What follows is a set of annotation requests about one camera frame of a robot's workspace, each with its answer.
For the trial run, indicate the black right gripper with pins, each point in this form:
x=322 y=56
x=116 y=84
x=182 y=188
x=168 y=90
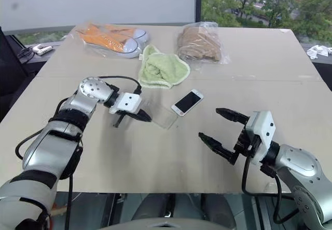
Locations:
x=246 y=143

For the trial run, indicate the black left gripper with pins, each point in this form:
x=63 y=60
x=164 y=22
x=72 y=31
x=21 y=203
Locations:
x=128 y=115

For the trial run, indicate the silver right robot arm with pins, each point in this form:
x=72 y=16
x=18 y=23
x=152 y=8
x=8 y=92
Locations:
x=303 y=173

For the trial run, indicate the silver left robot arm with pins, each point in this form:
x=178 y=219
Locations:
x=52 y=147

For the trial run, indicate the white smartphone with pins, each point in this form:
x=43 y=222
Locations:
x=187 y=102

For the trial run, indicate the green terry towel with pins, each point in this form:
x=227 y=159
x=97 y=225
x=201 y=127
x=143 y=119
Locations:
x=166 y=69

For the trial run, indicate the orange canvas sneaker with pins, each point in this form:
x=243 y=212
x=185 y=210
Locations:
x=114 y=32
x=109 y=44

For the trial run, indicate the bagged brown fabric bundle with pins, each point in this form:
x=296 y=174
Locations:
x=199 y=43

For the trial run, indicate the clear plastic shoe bag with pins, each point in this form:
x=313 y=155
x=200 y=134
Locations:
x=85 y=30

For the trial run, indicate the silver robot torso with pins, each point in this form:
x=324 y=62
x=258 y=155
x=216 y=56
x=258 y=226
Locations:
x=168 y=226

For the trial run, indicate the white power strip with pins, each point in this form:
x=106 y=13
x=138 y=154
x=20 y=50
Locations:
x=42 y=49

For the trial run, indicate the white roller blind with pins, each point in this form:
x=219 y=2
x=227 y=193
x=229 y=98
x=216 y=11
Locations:
x=98 y=4

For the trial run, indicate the crumpled white paper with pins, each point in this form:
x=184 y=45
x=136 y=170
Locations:
x=319 y=51

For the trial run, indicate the black monitor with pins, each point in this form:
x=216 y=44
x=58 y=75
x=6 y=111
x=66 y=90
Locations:
x=11 y=66

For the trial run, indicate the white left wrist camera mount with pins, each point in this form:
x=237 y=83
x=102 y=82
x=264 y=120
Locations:
x=128 y=101

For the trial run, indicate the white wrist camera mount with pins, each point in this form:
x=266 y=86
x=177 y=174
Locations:
x=128 y=101
x=263 y=134

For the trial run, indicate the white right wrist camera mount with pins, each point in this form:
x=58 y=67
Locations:
x=263 y=134

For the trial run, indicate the dark window frame post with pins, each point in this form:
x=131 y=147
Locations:
x=198 y=1

